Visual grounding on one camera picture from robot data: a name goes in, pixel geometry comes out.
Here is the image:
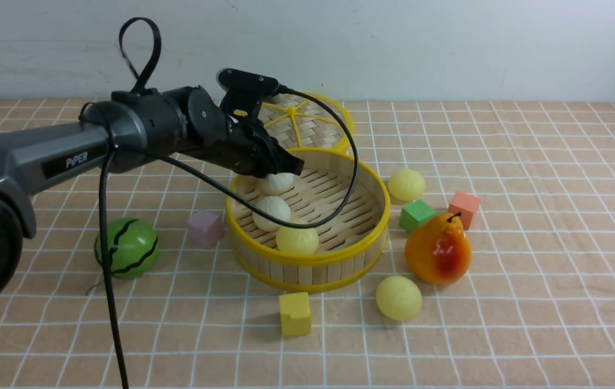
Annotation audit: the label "salmon pink foam cube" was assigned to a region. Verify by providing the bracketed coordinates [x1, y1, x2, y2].
[447, 191, 481, 231]

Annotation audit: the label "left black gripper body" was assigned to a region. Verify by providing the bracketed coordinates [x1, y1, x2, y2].
[186, 87, 304, 179]

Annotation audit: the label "orange red toy pear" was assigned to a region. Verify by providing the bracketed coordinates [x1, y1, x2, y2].
[404, 212, 472, 286]

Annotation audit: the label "bamboo steamer tray yellow rim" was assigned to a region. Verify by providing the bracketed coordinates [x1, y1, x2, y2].
[226, 148, 391, 293]

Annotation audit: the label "green toy watermelon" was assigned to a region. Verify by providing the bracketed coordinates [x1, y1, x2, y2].
[107, 217, 159, 280]

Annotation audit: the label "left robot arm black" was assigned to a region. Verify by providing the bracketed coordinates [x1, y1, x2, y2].
[0, 87, 304, 293]

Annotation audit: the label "pale yellow bun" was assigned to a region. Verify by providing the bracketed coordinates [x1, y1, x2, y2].
[375, 275, 423, 322]
[275, 226, 319, 256]
[387, 169, 426, 202]

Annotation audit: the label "checkered tan tablecloth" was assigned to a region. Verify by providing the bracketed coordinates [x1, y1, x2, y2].
[0, 99, 615, 389]

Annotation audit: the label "green foam cube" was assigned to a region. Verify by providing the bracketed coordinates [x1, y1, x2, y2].
[399, 199, 438, 234]

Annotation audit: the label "white bun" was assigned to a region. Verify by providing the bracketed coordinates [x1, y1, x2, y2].
[252, 196, 292, 232]
[257, 173, 295, 196]

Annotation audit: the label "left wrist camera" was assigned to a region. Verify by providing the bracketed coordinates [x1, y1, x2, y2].
[216, 68, 282, 121]

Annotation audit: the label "yellow foam block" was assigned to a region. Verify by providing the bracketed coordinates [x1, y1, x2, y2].
[278, 291, 312, 337]

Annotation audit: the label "lilac foam cube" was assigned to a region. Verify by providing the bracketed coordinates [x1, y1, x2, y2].
[187, 210, 224, 249]

